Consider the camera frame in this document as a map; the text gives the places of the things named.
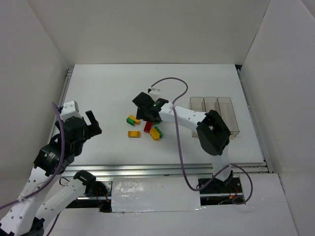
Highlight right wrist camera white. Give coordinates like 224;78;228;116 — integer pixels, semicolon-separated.
148;88;161;100

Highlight right clear container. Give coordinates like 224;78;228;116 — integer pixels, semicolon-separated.
218;97;240;139

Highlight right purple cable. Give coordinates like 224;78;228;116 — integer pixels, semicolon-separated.
149;77;253;205

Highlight red lego brick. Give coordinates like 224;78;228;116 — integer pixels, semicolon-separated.
144;121;153;133

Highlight yellow sloped lego brick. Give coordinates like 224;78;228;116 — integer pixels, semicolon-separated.
129;115;140;125

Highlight middle clear container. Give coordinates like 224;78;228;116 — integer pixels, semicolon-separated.
204;97;221;115

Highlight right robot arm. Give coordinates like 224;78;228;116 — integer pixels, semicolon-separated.
132;92;233;188

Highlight white foil cover plate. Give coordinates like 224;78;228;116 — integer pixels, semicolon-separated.
111;177;201;212

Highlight green lego under oval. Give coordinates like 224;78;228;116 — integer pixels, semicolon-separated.
154;126;163;138

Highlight green lego on yellow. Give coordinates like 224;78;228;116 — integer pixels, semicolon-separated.
126;118;135;126

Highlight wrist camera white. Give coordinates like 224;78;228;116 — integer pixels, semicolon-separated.
60;100;81;121
148;88;161;100

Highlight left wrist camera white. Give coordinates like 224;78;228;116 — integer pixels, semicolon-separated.
60;100;81;121

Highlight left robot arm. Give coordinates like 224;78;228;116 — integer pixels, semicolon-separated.
0;111;107;236

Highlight yellow oval lego piece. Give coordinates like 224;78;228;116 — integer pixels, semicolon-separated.
150;128;160;141

